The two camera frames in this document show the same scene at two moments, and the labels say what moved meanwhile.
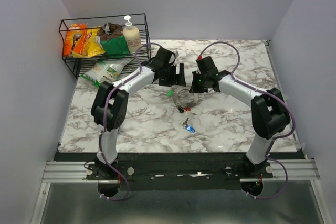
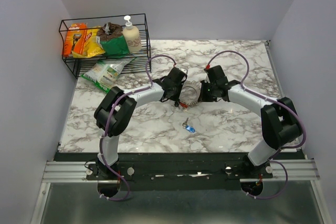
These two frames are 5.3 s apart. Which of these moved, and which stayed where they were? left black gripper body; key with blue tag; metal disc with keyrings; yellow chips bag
Moved: left black gripper body
Stayed: yellow chips bag; key with blue tag; metal disc with keyrings
